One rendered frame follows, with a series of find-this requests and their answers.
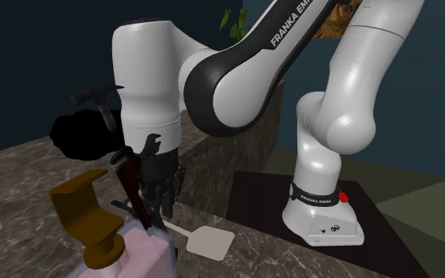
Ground dark robot stand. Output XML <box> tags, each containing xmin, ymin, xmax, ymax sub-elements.
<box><xmin>225</xmin><ymin>170</ymin><xmax>432</xmax><ymax>278</ymax></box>

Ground dark hammer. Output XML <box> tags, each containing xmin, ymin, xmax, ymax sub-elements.
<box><xmin>70</xmin><ymin>84</ymin><xmax>125</xmax><ymax>137</ymax></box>

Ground pink tool box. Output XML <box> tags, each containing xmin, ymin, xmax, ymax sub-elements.
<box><xmin>64</xmin><ymin>226</ymin><xmax>178</xmax><ymax>278</ymax></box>

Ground green plant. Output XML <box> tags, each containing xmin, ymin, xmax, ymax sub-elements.
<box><xmin>219</xmin><ymin>8</ymin><xmax>252</xmax><ymax>43</ymax></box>

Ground white spatula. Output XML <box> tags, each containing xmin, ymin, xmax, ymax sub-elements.
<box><xmin>161</xmin><ymin>219</ymin><xmax>236</xmax><ymax>262</ymax></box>

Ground red pipe wrench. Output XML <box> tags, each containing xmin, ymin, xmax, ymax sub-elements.
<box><xmin>109</xmin><ymin>145</ymin><xmax>154</xmax><ymax>232</ymax></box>

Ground black lumpy object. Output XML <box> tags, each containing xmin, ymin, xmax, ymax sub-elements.
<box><xmin>48</xmin><ymin>108</ymin><xmax>126</xmax><ymax>162</ymax></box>

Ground black open-end wrench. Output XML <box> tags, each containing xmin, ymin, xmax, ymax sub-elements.
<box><xmin>140</xmin><ymin>133</ymin><xmax>163</xmax><ymax>159</ymax></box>

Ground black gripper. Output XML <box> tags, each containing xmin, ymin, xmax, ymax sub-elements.
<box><xmin>138</xmin><ymin>148</ymin><xmax>187</xmax><ymax>220</ymax></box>

